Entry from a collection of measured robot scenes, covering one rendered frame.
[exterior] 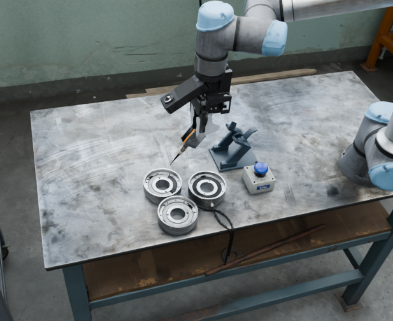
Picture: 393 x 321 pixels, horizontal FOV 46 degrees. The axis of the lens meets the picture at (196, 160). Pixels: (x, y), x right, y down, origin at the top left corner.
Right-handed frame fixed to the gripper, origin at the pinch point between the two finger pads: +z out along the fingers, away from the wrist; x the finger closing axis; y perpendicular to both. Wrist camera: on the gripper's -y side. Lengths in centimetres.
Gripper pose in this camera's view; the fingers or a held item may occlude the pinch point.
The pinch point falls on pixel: (195, 134)
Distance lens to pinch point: 121.7
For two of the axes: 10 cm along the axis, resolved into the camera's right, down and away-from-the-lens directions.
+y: 9.5, -1.7, 2.6
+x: -3.1, -6.9, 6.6
